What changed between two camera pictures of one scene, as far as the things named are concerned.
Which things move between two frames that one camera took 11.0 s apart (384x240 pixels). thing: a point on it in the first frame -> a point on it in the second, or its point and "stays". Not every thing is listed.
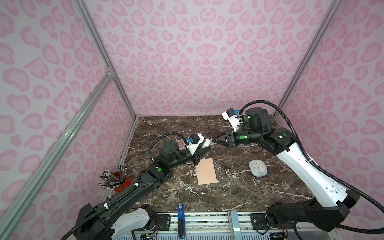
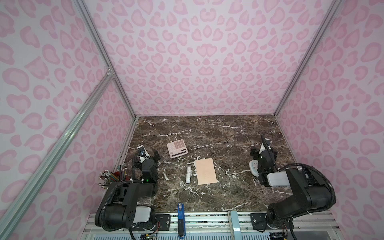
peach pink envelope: (206, 172) stays
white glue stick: (206, 143) -> (188, 174)
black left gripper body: (184, 156) -> (137, 165)
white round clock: (258, 168) stays
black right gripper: (231, 138) -> (256, 152)
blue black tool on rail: (181, 221) stays
